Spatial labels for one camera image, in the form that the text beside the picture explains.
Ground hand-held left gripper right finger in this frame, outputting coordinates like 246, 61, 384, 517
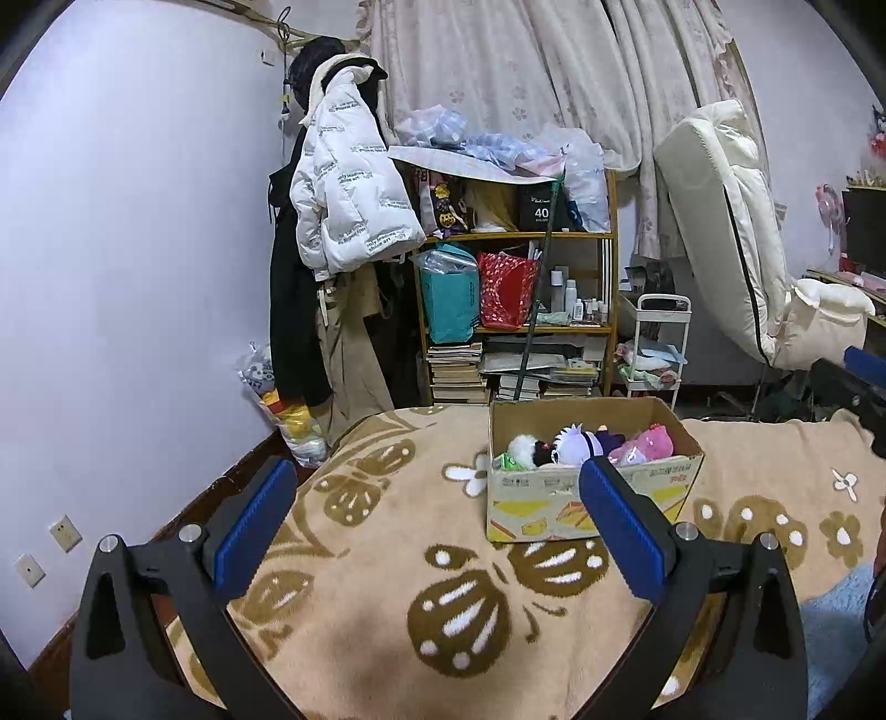
578, 455, 811, 720

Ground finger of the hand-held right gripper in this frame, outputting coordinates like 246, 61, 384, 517
843, 346, 886, 397
808, 356, 886, 459

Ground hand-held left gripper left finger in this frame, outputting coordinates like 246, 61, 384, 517
68, 455, 300, 720

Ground pink bear plush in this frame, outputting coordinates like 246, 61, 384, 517
609, 422, 677, 466

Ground printed cardboard box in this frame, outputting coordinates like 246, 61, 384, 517
485, 396, 707, 545

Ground white fluffy plush toy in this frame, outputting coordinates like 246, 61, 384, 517
507, 433, 563, 468

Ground white-haired plush doll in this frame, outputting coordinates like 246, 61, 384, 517
554, 422, 630, 464

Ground plastic bag of snacks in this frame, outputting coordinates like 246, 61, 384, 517
235, 341, 331, 469

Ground beige patterned blanket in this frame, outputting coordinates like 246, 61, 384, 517
162, 405, 886, 720

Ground black monitor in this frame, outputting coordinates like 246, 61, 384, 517
840, 186, 886, 270

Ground pink desk fan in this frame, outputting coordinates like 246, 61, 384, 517
815, 183, 849, 261

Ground pile of flat books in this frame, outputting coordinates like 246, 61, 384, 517
485, 352, 602, 403

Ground beige hanging pants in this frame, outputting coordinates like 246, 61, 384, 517
315, 266, 397, 445

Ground white padded recliner chair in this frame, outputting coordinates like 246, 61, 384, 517
653, 99, 877, 376

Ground white trolley cart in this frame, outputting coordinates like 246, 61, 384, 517
615, 294, 692, 411

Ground black hanging garment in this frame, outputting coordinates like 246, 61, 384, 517
266, 36, 390, 411

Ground stack of old books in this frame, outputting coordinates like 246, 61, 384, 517
425, 342, 490, 407

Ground light blue fuzzy blanket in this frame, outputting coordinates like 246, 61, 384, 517
797, 559, 886, 720

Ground row of toiletry bottles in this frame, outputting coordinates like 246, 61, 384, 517
550, 266, 614, 327

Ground green broom pole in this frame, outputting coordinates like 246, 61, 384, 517
516, 176, 564, 404

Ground red patterned bag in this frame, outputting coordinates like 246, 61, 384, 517
477, 251, 543, 331

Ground teal bag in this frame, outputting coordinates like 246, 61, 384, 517
413, 244, 481, 346

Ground wooden shelf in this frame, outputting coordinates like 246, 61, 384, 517
411, 166, 621, 407

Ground black box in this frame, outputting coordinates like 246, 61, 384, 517
518, 181, 573, 234

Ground clear plastic bag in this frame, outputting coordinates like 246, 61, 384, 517
540, 125, 612, 234

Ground white puffer jacket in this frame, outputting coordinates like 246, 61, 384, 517
289, 54, 428, 282

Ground small doll figure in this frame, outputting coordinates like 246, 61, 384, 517
432, 181, 472, 234

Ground blue plaid cloth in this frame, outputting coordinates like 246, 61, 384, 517
462, 131, 556, 171

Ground grey flat board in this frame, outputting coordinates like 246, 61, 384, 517
388, 144, 565, 187

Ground floral curtain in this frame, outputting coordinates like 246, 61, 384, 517
356, 0, 746, 259

